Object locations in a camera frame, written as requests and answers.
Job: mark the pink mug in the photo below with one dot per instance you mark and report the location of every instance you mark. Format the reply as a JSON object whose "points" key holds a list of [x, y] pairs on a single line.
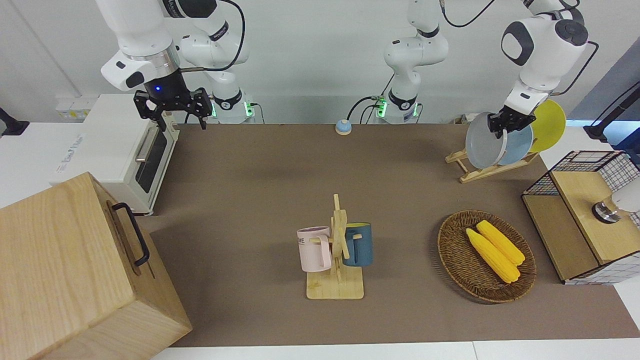
{"points": [[312, 250]]}

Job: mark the white wall socket strip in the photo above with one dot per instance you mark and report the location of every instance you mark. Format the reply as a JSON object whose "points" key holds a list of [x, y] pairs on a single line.
{"points": [[75, 107]]}

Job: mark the brown table mat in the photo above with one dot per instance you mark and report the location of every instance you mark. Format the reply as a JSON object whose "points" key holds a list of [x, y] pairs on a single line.
{"points": [[250, 200]]}

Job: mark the dark blue mug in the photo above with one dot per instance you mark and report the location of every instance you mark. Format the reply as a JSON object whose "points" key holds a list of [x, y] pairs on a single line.
{"points": [[361, 245]]}

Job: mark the yellow corn cob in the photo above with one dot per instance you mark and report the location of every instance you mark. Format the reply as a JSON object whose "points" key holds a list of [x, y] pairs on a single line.
{"points": [[492, 255], [502, 242]]}

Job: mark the gray plate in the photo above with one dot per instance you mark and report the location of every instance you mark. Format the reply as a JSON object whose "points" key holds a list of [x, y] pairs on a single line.
{"points": [[480, 142]]}

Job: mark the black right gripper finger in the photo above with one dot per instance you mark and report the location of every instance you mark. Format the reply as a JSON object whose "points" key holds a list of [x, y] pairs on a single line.
{"points": [[144, 106], [205, 102]]}

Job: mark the light blue plate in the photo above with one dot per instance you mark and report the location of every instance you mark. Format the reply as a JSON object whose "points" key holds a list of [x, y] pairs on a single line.
{"points": [[520, 147]]}

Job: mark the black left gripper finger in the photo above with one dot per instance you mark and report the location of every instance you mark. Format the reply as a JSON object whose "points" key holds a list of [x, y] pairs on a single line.
{"points": [[520, 126], [496, 125]]}

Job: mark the yellow plate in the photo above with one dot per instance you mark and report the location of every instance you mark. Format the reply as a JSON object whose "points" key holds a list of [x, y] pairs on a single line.
{"points": [[550, 125]]}

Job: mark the wooden cabinet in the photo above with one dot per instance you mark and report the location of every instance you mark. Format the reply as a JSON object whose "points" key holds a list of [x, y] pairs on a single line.
{"points": [[60, 260]]}

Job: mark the white toaster oven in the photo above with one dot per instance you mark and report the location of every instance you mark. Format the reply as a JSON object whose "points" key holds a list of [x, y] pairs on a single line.
{"points": [[100, 145]]}

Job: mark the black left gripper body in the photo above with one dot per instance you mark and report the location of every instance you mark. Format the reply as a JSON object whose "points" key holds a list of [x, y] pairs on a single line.
{"points": [[517, 116]]}

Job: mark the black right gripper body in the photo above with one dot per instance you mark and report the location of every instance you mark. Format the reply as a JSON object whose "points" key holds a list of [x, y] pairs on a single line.
{"points": [[170, 92]]}

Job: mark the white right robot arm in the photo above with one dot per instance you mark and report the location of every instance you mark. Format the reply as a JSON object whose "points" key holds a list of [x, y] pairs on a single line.
{"points": [[140, 30]]}

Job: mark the brown wicker basket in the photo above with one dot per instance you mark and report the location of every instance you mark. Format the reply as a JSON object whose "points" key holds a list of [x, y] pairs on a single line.
{"points": [[460, 260]]}

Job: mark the wooden mug rack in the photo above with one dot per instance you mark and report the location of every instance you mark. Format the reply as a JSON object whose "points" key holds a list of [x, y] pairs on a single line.
{"points": [[335, 287]]}

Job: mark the black stand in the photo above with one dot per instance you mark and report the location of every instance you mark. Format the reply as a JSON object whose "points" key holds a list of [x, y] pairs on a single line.
{"points": [[597, 131], [12, 127]]}

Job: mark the wooden plate rack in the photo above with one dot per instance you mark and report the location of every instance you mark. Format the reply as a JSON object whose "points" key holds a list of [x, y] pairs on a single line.
{"points": [[480, 175]]}

